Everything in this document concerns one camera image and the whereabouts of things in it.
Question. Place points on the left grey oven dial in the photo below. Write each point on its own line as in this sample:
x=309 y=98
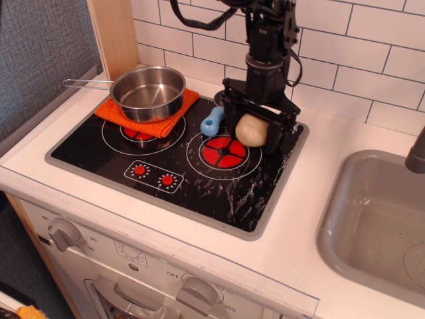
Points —
x=63 y=234

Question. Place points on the right red stove knob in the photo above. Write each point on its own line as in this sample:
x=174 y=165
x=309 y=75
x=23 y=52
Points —
x=167 y=180

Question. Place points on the black toy stovetop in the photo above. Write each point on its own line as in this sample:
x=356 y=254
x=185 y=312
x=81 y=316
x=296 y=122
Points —
x=217 y=181

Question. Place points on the wooden side panel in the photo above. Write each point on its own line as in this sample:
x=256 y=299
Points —
x=114 y=29

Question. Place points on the orange yellow object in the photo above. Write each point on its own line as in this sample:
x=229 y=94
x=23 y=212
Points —
x=30 y=312

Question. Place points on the stainless steel pot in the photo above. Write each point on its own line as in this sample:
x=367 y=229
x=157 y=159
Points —
x=148 y=94

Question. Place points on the grey sink basin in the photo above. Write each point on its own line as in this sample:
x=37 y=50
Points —
x=372 y=230

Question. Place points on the left red stove knob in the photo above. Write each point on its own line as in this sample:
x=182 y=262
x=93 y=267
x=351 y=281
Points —
x=139 y=170

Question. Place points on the orange towel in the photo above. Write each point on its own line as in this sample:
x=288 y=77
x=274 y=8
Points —
x=110 y=111

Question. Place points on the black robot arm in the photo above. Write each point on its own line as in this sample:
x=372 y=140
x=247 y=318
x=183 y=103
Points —
x=271 y=32

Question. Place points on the beige potato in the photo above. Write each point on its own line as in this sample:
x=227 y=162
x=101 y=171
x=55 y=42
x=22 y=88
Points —
x=251 y=131

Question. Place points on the blue and grey scoop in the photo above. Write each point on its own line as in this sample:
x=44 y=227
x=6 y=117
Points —
x=211 y=124

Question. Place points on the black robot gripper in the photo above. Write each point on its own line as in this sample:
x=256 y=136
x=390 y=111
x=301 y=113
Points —
x=262 y=95

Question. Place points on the grey faucet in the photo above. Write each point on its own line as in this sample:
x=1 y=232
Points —
x=415 y=160

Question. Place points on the red stove knob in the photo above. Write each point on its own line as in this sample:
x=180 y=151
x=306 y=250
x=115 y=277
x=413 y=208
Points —
x=167 y=180
x=139 y=170

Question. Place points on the grey oven dial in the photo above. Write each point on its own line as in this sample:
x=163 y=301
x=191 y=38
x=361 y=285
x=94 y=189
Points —
x=63 y=234
x=197 y=295

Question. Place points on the right grey oven dial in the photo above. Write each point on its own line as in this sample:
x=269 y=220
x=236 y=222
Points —
x=197 y=295

